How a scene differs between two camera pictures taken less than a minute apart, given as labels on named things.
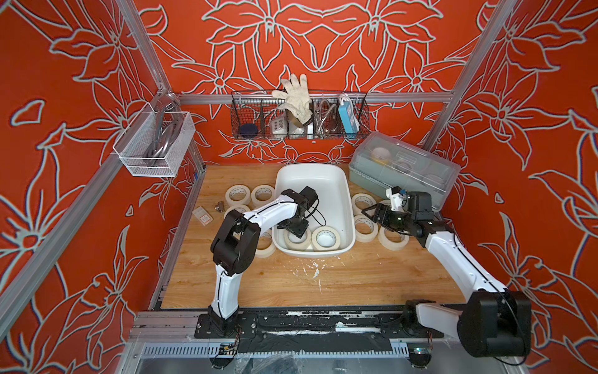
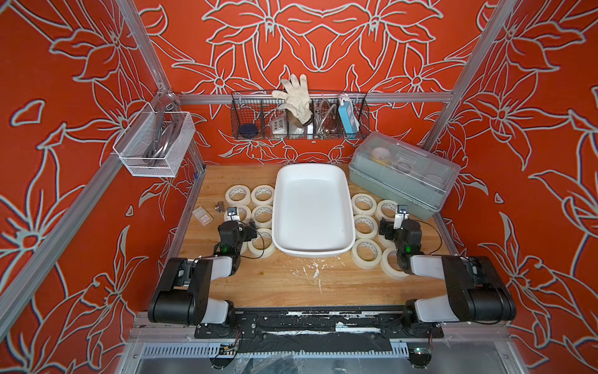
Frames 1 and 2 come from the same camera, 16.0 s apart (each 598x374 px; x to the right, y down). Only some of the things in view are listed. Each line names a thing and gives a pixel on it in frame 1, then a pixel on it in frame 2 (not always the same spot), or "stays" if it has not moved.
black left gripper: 300,231 → 247,233
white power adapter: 279,126 stays
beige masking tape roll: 261,195 stays
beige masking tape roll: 237,194 stays
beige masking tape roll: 296,246 → 366,253
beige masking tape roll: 265,248 stays
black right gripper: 378,213 → 389,228
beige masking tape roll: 362,201 stays
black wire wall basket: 262,115 stays
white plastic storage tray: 332,209 stays
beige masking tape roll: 318,247 → 390,265
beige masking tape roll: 393,246 stays
